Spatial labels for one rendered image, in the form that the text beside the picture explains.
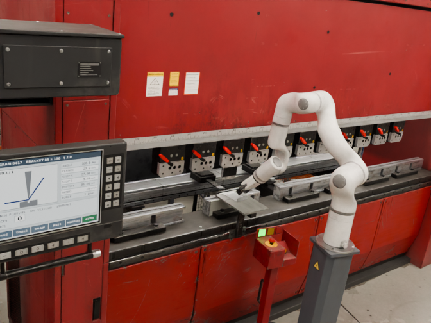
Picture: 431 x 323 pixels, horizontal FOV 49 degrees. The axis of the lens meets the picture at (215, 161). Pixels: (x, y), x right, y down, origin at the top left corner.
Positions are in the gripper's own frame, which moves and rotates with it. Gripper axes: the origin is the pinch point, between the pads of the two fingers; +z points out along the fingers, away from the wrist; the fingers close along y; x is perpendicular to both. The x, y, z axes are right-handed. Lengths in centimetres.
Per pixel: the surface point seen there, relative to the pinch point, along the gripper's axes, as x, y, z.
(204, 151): -24.1, 21.1, -9.3
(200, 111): -39, 27, -26
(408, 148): 2, -217, 7
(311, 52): -52, -47, -56
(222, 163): -17.1, 8.1, -3.9
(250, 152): -18.1, -11.2, -8.8
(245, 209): 11.4, 6.4, -1.2
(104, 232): 13, 110, -38
